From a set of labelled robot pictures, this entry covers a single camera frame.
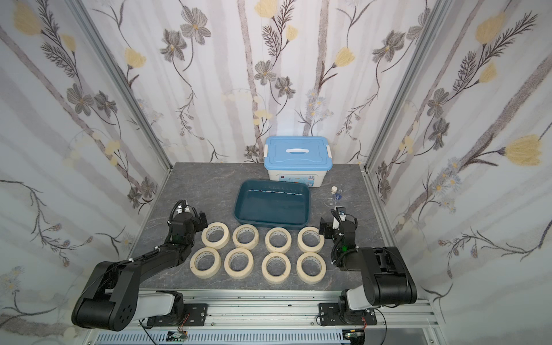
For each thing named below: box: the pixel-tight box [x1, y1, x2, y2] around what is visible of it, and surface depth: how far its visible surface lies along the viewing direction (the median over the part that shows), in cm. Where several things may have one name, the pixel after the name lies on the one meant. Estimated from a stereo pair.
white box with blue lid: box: [263, 135, 333, 188], surface depth 106 cm
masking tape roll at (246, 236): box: [232, 223, 260, 251], surface depth 94 cm
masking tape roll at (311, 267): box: [296, 251, 328, 285], surface depth 86 cm
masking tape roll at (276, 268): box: [260, 252, 292, 284], surface depth 85 cm
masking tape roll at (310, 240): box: [296, 225, 325, 253], surface depth 92 cm
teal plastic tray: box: [232, 178, 312, 230], surface depth 107 cm
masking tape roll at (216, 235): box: [201, 221, 230, 250], surface depth 92 cm
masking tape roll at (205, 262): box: [189, 247, 222, 279], surface depth 87 cm
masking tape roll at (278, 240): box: [264, 227, 293, 254], surface depth 93 cm
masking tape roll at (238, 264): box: [223, 247, 255, 280], surface depth 86 cm
